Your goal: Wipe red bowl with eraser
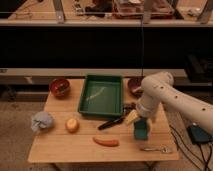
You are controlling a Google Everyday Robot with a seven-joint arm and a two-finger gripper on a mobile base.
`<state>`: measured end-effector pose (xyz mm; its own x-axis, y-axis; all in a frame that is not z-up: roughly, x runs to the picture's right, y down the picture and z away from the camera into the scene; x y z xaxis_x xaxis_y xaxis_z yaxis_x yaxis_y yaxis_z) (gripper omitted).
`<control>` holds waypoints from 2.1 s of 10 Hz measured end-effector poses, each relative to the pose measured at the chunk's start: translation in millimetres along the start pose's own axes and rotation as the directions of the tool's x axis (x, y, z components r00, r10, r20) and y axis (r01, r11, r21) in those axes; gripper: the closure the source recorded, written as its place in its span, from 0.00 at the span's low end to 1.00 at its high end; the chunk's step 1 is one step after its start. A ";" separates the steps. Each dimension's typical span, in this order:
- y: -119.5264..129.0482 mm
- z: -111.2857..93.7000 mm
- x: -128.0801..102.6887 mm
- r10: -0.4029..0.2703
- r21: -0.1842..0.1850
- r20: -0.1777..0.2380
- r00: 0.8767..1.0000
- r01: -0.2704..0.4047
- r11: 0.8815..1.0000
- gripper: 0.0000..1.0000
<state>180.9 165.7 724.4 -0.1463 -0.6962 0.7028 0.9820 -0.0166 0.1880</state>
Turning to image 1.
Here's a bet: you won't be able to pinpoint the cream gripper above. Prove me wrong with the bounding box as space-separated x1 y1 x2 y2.
125 110 152 130

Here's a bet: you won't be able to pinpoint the teal eraser block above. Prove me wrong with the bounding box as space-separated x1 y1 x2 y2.
134 120 148 140

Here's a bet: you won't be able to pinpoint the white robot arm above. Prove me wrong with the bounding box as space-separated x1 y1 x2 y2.
125 72 213 135

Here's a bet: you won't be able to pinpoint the dark maroon bowl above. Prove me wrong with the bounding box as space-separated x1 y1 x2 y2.
127 77 142 98

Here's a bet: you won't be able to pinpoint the red bowl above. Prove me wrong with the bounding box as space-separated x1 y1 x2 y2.
49 78 70 98

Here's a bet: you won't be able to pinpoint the black marker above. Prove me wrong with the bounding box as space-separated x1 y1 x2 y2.
98 118 124 130

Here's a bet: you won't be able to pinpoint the orange carrot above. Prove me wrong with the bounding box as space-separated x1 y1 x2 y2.
93 137 119 147

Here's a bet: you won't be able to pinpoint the green plastic tray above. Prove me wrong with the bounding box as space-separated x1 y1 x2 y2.
78 75 123 118

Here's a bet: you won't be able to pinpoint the yellow apple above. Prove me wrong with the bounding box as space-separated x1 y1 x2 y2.
65 118 79 133

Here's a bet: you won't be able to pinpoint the wooden table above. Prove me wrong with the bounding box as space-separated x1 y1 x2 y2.
28 79 179 163

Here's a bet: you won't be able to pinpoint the black box on floor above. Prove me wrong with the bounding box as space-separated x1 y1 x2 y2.
187 125 213 144

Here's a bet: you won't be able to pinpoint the crumpled grey cloth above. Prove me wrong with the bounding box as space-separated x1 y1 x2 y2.
31 111 54 133

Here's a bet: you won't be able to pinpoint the floor cables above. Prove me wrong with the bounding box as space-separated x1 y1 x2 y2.
169 124 213 171

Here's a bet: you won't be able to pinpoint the black hanging cable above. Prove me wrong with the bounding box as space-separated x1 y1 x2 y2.
141 22 146 78

